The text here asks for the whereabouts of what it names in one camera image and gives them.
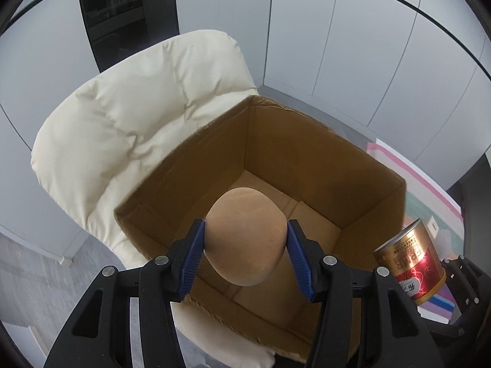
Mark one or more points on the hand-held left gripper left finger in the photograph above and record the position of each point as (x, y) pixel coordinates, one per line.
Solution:
(193, 261)

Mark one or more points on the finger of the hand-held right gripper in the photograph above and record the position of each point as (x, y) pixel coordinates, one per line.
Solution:
(460, 291)

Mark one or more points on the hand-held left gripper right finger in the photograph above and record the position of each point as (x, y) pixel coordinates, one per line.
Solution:
(301, 261)

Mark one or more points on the red and gold tin can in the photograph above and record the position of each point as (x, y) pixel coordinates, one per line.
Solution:
(414, 260)

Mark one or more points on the brown oval sponge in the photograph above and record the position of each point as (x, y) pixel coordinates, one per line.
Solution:
(245, 237)

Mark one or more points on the clear bottle with pink cap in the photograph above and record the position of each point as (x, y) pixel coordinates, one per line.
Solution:
(432, 230)

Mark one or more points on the cardboard box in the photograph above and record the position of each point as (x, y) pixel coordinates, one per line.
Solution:
(307, 153)

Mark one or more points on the striped cloth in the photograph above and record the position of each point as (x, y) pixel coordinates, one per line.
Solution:
(422, 199)

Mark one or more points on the striped pastel tablecloth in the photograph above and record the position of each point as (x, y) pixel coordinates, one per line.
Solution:
(385, 146)

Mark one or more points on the cream padded chair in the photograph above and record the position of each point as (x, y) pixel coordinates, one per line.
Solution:
(134, 115)

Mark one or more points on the black glass panel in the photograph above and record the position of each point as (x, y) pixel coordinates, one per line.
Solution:
(126, 15)

